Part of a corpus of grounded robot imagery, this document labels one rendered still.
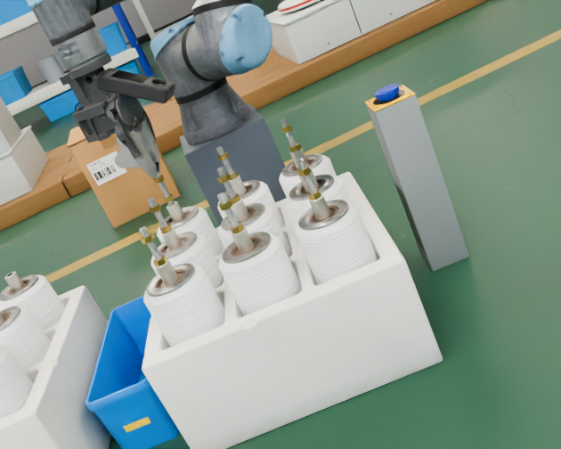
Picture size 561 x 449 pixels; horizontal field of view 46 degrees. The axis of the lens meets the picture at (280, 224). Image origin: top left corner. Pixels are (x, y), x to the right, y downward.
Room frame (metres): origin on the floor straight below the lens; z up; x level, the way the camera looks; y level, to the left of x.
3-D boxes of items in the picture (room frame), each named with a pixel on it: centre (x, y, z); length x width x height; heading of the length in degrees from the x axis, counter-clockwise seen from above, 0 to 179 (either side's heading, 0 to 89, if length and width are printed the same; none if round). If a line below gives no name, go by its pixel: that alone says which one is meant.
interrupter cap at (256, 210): (0.97, 0.05, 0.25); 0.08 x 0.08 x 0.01
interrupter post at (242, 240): (0.85, 0.06, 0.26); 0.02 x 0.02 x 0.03
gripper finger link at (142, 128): (1.12, 0.17, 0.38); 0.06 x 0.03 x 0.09; 67
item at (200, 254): (0.98, 0.17, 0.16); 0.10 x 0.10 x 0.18
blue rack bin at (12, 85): (5.61, 1.58, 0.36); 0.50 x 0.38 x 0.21; 4
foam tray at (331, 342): (0.97, 0.05, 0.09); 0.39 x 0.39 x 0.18; 86
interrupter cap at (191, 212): (1.10, 0.16, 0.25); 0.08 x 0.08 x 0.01
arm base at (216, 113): (1.40, 0.03, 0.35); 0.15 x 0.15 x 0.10
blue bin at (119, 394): (1.01, 0.32, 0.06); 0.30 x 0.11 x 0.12; 176
